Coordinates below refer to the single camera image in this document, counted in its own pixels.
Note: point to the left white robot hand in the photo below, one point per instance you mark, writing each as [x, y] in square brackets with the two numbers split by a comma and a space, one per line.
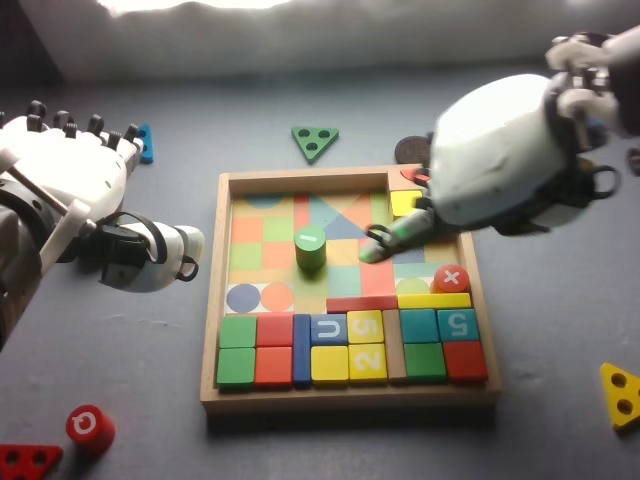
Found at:
[75, 165]

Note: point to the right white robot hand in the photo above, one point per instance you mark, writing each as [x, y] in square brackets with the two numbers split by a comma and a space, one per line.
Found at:
[495, 150]

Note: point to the red cylinder block cross sign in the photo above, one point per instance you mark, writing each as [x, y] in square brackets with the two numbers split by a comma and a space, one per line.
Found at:
[450, 277]

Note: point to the green cylinder block minus sign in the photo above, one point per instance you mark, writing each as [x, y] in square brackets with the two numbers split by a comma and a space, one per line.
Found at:
[310, 250]

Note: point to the blue triangle block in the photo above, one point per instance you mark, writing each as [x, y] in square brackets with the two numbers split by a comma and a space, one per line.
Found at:
[146, 147]

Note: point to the yellow cube block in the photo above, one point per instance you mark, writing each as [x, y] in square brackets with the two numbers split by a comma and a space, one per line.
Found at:
[402, 202]

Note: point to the green triangle block with holes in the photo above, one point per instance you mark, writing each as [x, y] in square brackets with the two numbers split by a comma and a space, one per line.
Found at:
[313, 139]

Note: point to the yellow triangle block with holes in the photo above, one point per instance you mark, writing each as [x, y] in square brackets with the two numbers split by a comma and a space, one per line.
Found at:
[610, 389]

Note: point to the red cylinder block letter Q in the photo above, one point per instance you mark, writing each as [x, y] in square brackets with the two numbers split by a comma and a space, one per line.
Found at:
[98, 437]

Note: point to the red triangle block with holes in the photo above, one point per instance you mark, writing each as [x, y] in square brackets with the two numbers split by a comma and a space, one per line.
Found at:
[24, 452]

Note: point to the dark chocolate toy cookie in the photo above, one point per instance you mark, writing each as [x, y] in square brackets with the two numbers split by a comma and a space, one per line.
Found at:
[410, 150]

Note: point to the white backdrop sheet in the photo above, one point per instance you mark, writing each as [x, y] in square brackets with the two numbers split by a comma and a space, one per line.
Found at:
[320, 40]

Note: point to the grey table cloth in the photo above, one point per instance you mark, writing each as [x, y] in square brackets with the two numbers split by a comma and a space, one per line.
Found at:
[150, 360]

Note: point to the wooden puzzle tray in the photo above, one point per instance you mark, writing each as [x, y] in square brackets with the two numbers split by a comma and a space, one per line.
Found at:
[350, 400]

